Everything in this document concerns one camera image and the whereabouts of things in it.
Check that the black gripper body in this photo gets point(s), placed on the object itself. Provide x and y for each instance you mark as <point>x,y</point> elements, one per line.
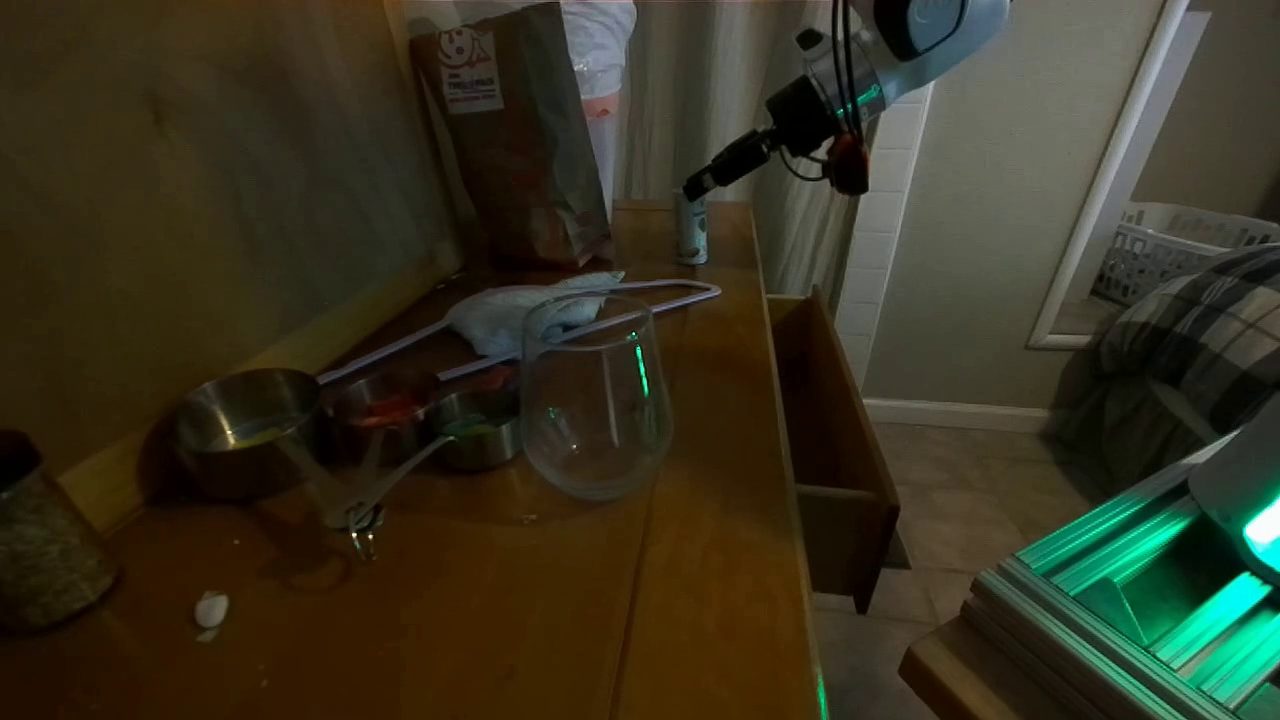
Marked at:
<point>801,120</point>

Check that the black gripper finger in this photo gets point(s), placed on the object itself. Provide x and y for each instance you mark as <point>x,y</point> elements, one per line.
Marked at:
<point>731,164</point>

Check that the small white container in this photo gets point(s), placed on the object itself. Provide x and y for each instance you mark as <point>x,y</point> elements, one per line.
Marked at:
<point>698,243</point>

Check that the wooden dresser drawer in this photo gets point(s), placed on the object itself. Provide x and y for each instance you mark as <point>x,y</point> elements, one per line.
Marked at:
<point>832,402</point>

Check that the beige curtain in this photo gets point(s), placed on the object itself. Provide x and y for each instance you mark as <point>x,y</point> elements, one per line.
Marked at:
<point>672,82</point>

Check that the white trash bin with bag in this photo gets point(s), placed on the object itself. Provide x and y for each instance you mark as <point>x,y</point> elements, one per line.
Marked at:
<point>603,53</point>

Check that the brown paper bag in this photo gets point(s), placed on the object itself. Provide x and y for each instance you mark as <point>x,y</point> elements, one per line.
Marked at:
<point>522,174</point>

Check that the light blue cloth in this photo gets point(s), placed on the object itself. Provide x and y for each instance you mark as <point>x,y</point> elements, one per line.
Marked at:
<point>522,315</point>

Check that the clear stemless glass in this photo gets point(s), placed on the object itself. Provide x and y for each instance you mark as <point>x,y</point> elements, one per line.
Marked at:
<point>595,425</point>

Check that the small steel measuring cup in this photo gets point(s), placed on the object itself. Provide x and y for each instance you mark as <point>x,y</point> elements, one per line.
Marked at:
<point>482,435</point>

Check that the white laundry basket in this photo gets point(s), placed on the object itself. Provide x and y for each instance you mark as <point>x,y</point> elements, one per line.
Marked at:
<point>1174,245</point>

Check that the medium steel measuring cup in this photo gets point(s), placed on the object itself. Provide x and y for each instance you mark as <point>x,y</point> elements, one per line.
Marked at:
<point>382,407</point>

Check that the plaid blanket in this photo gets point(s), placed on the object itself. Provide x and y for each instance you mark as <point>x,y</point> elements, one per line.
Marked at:
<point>1174,362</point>

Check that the wooden dresser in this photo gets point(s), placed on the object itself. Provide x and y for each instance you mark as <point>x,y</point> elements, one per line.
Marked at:
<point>603,602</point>

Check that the wooden back panel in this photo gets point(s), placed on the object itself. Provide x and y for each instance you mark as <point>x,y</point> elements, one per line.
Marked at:
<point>200,203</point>

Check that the large steel measuring cup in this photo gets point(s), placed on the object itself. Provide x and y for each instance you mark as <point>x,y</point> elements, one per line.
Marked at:
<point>241,425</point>

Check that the small white scrap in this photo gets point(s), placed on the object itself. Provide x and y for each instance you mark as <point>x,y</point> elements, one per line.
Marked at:
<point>215,612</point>

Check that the white door frame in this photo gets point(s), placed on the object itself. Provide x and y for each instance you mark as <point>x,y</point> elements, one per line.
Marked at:
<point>1104,203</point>

